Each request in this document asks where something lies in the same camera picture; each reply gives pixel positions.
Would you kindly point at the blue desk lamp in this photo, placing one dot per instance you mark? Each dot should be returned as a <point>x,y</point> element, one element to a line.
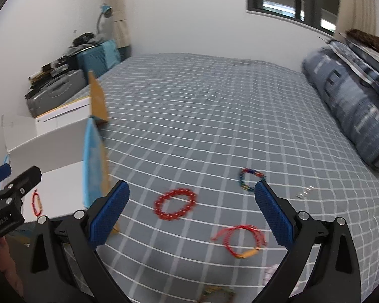
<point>106,11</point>

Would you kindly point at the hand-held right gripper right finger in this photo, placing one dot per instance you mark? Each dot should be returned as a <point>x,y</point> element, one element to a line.
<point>273,214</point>

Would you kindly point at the blue suitcase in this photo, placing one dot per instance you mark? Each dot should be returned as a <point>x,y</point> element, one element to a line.
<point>98,58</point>

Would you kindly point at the brown fuzzy cloth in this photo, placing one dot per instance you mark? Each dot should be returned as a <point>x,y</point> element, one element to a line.
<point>366,38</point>

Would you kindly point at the white cardboard box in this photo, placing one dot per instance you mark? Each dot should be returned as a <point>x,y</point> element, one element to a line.
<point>63,151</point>

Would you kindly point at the grey checked bed sheet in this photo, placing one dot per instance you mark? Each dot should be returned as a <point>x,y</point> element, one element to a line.
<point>208,116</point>

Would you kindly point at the beige curtain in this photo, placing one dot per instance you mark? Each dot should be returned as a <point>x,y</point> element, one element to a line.
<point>117,6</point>
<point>357,3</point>

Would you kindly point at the pile of dark clothes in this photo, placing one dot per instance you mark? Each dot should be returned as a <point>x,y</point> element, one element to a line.
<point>85,39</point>

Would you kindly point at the blue patterned pillow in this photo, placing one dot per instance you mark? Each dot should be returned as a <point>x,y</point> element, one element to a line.
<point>357,60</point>
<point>344,101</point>

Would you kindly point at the stack of small boxes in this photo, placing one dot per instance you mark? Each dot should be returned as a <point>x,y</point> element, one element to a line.
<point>55,64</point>

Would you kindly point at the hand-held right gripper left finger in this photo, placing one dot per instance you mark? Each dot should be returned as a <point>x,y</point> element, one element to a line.
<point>109,214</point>

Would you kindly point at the grey suitcase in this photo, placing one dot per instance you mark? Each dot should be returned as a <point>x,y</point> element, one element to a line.
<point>57,90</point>

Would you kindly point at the white pearl earring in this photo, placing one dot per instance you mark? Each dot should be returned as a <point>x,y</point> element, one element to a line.
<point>304,193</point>

